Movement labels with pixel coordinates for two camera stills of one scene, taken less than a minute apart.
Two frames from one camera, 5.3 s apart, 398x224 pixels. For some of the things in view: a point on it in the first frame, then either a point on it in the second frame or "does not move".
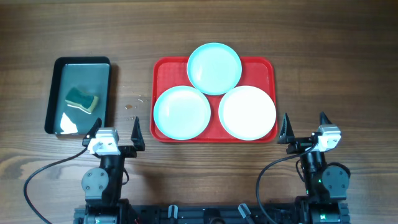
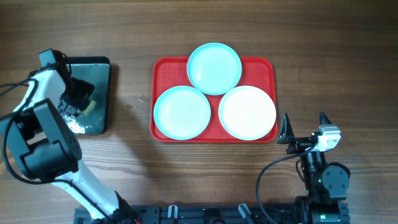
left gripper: x=130 y=150 → x=84 y=96
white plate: x=247 y=112 does not move
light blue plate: x=183 y=112 does not move
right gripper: x=286 y=137 does not move
